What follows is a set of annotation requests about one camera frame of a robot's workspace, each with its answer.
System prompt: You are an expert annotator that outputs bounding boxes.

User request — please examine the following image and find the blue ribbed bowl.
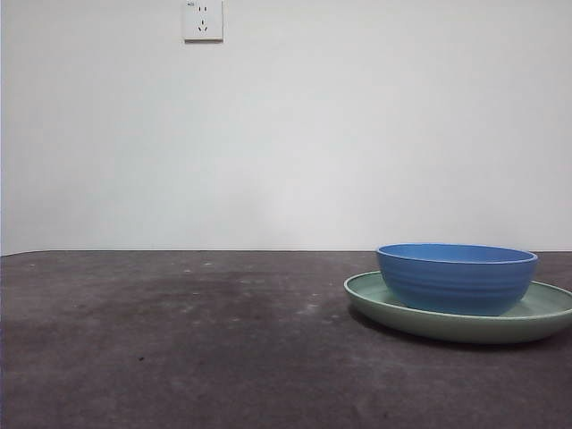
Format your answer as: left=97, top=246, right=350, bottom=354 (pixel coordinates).
left=375, top=242, right=539, bottom=317

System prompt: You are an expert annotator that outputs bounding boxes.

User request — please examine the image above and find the green round plate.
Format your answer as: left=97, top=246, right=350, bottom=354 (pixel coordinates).
left=343, top=270, right=572, bottom=345

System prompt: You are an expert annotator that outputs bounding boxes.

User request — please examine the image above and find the white wall socket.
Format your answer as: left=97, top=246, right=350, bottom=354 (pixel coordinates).
left=183, top=0, right=224, bottom=44

